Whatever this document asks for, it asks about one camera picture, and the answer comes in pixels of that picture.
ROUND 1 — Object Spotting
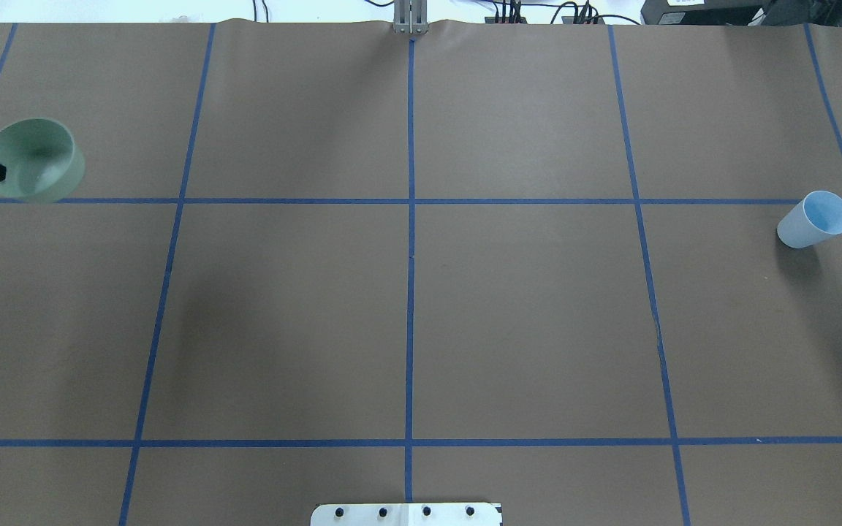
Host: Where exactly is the light green bowl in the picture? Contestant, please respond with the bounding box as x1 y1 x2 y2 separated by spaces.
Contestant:
0 118 85 203

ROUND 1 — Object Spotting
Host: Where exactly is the aluminium frame post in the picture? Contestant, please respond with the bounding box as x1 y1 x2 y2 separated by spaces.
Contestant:
392 0 430 36

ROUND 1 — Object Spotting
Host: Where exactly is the brown paper table mat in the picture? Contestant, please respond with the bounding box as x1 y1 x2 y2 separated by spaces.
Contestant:
0 20 842 525

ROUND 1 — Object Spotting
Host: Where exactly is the light blue cup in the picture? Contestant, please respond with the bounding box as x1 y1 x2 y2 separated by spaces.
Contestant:
776 190 842 249

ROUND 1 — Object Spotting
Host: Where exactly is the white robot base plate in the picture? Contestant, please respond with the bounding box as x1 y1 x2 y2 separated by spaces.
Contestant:
310 502 504 525

